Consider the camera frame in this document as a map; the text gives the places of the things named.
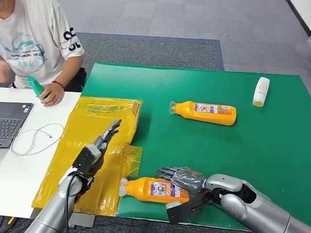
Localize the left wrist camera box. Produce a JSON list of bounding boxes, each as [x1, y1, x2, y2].
[[72, 145, 102, 176]]

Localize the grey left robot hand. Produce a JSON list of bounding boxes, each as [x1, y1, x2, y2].
[[89, 119, 122, 177]]

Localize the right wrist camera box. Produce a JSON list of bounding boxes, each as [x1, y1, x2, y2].
[[166, 200, 207, 225]]

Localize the yellow plastic sheet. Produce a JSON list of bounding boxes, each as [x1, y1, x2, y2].
[[32, 96, 143, 216]]

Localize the small white bottle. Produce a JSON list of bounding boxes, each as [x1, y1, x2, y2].
[[252, 77, 270, 108]]

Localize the person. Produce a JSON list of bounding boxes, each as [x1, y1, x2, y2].
[[0, 0, 88, 108]]

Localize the green table mat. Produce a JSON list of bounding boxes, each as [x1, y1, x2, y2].
[[80, 63, 311, 232]]

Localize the orange bottle with clear cap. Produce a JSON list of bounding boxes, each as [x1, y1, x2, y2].
[[169, 100, 237, 126], [119, 177, 190, 204]]

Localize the person's right hand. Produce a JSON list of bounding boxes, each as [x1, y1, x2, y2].
[[0, 56, 11, 84]]

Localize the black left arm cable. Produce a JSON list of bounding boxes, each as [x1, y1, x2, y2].
[[65, 172, 78, 233]]

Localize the grey laptop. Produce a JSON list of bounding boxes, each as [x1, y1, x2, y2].
[[0, 102, 34, 149]]

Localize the teal plastic bottle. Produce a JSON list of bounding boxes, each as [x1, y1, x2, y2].
[[27, 76, 47, 100]]

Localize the grey metal plate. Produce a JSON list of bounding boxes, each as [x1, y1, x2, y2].
[[68, 212, 95, 228]]

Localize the person's left hand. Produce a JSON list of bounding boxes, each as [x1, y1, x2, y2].
[[40, 83, 65, 107]]

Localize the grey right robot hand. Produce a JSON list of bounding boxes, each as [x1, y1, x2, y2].
[[155, 166, 211, 202]]

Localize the white cable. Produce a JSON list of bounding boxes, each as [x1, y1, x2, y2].
[[10, 123, 65, 157]]

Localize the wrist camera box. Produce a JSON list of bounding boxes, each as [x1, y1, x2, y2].
[[166, 200, 207, 225], [72, 145, 102, 176]]

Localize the red bracelet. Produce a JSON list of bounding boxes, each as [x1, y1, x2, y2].
[[51, 80, 65, 91]]

